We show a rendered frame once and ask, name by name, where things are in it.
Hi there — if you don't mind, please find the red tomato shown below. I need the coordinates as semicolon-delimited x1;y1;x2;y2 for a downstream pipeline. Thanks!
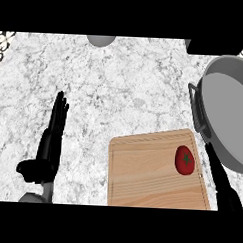
173;144;197;177

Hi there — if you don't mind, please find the grey round object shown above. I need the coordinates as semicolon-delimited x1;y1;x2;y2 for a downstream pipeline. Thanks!
85;34;117;49

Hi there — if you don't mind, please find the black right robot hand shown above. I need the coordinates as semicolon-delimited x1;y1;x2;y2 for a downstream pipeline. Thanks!
202;141;243;213

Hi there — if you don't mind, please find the black appliance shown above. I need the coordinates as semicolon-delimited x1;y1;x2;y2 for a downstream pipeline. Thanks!
183;38;243;58

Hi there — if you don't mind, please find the wooden cutting board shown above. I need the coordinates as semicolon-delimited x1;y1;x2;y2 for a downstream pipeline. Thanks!
106;125;215;211

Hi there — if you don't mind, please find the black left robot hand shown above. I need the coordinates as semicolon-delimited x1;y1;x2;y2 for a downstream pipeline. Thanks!
15;88;71;186

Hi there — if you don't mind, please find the grey metal pot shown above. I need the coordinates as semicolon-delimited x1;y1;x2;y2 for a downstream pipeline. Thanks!
184;52;243;176

